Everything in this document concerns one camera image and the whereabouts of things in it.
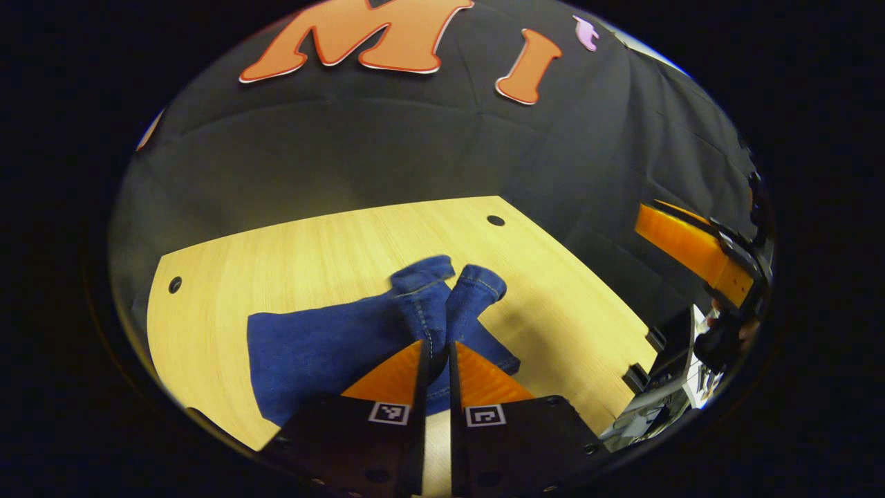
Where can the black table frame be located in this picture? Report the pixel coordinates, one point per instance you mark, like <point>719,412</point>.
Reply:
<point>653,360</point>

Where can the grey metal equipment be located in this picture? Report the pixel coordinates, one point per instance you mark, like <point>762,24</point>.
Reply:
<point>650,415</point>

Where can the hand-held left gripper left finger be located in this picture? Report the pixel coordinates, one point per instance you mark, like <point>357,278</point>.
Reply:
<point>346,443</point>

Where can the black backdrop cloth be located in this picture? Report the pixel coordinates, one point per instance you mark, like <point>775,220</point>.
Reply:
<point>346,152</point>

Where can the blue denim jeans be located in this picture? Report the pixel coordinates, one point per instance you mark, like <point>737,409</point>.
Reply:
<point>311,353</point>

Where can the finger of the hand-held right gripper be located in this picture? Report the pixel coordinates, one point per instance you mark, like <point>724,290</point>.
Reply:
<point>691,245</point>

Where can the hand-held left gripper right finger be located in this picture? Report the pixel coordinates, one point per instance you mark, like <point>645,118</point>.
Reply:
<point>525,446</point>

